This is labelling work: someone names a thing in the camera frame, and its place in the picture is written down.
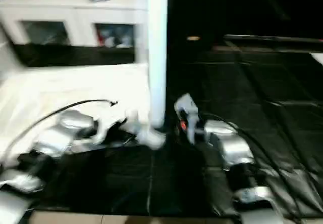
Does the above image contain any black left wrist camera cable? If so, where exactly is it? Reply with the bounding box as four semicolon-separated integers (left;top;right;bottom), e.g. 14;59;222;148
0;99;119;164

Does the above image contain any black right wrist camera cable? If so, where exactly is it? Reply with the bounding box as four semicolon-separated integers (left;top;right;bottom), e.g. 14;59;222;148
201;112;304;220

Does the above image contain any white cabinet with glass doors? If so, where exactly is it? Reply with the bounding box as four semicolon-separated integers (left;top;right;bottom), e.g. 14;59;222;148
0;0;149;48

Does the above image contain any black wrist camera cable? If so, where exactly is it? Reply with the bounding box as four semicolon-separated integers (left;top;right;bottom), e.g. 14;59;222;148
0;99;119;164
201;112;304;220

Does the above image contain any white plastic table top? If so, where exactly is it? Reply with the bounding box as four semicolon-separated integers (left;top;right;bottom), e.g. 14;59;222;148
0;62;168;175

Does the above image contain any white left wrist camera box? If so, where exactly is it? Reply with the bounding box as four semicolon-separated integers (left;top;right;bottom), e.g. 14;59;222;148
94;113;142;146

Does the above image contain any black mat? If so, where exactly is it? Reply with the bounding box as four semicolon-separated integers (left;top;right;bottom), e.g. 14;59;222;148
0;43;323;219

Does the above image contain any white flat board strip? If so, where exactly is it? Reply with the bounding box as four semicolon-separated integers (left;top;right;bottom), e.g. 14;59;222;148
309;52;323;65

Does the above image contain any white plastic table leg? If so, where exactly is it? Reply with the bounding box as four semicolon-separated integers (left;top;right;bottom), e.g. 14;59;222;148
0;24;23;69
147;0;169;129
135;23;149;66

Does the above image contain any long black bar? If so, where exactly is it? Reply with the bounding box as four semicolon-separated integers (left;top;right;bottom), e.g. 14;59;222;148
223;34;323;44

